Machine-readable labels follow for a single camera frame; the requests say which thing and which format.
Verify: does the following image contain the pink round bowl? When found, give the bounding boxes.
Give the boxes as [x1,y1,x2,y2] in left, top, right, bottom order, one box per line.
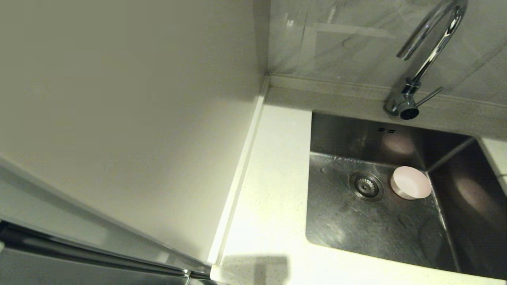
[390,166,432,200]

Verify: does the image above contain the stainless steel sink basin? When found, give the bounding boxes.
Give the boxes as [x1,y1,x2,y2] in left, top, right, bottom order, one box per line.
[305,112,507,279]

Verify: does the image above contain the round metal drain strainer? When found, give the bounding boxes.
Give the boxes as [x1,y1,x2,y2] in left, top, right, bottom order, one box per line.
[349,172,384,202]

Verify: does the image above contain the tall silver door refrigerator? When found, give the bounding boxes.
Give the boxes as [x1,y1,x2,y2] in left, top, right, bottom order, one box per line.
[0,0,270,285]

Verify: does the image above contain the chrome gooseneck faucet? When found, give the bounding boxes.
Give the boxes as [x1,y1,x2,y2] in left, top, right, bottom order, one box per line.
[383,0,469,120]

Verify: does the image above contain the chrome bar door handle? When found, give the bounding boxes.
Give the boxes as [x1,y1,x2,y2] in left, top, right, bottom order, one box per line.
[0,222,222,285]

